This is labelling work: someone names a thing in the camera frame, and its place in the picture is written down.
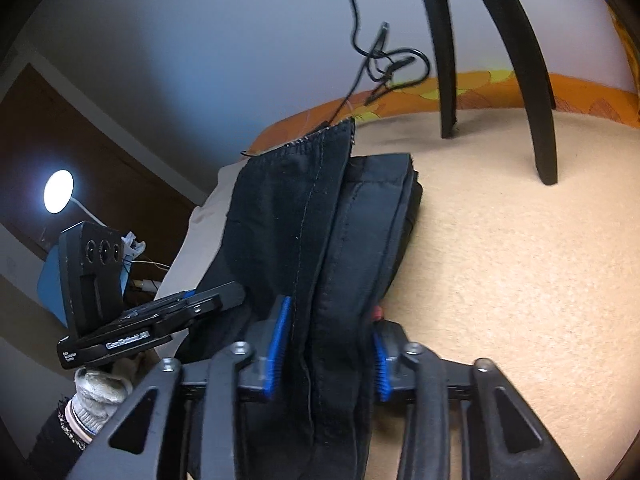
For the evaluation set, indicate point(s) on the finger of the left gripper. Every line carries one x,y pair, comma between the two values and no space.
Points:
223,297

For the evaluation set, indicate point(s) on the white clip desk lamp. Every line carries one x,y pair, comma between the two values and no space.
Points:
58,192

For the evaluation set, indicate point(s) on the left hand grey glove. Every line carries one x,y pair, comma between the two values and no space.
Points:
98,395

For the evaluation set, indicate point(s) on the brown wooden door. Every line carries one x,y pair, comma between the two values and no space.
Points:
41,132

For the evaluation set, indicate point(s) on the left forearm dark sleeve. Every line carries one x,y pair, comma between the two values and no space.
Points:
59,443

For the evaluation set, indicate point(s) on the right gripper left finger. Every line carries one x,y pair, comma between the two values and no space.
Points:
149,437

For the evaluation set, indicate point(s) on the black pants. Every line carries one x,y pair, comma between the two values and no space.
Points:
314,222

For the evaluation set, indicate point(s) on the black camera tripod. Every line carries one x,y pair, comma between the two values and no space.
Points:
525,60

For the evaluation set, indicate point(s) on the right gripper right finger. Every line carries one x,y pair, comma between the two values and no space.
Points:
502,437

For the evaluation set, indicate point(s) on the beige bed blanket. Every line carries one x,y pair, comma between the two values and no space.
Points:
541,279

